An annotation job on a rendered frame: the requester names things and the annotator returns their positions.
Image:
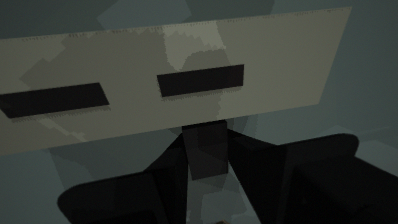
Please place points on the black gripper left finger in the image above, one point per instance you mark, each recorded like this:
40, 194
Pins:
161, 187

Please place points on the black two-prong charger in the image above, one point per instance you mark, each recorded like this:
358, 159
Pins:
207, 148

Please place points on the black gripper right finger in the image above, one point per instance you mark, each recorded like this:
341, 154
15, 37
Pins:
264, 170

